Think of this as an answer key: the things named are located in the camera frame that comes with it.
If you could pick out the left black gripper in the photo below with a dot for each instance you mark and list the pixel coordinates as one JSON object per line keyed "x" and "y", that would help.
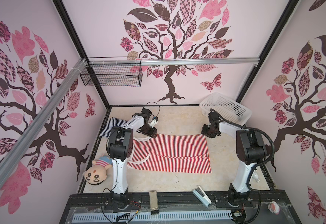
{"x": 151, "y": 134}

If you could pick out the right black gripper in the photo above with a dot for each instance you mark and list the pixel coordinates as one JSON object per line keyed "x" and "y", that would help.
{"x": 203, "y": 131}

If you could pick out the red white striped tank top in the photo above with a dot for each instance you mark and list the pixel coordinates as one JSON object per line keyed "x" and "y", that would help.
{"x": 171, "y": 153}

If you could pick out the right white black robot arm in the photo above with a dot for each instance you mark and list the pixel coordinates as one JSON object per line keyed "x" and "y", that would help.
{"x": 254, "y": 148}

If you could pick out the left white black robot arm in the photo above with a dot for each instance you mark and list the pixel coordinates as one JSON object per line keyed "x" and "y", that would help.
{"x": 120, "y": 146}

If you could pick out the white plastic laundry basket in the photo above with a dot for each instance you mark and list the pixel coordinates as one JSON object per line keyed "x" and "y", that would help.
{"x": 228, "y": 108}

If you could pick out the white stapler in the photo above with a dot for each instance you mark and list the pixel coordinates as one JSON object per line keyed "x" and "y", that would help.
{"x": 202, "y": 196}

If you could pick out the small white figurine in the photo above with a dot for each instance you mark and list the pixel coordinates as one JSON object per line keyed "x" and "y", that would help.
{"x": 255, "y": 176}

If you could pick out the plush doll striped hat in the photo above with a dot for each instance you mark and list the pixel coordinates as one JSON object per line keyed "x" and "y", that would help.
{"x": 97, "y": 173}

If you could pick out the silver rear aluminium bar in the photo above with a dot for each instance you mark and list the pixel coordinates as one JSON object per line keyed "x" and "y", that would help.
{"x": 242, "y": 60}

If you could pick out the silver aluminium bar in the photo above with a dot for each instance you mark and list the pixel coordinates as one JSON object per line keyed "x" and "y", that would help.
{"x": 11, "y": 160}
{"x": 242, "y": 60}

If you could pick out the pink white small toy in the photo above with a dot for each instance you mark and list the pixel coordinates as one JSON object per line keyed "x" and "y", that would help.
{"x": 274, "y": 207}

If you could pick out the silver left aluminium bar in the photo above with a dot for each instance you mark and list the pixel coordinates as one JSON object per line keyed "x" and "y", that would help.
{"x": 11, "y": 160}

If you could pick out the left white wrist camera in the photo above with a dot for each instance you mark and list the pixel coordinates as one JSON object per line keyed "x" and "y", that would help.
{"x": 154, "y": 121}

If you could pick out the black wire mesh basket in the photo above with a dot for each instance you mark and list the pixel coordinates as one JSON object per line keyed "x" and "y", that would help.
{"x": 113, "y": 71}

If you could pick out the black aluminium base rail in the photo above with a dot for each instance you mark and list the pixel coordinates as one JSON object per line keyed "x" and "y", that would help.
{"x": 220, "y": 199}

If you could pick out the white slotted cable duct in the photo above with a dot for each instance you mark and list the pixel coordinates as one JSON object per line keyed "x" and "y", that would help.
{"x": 147, "y": 217}

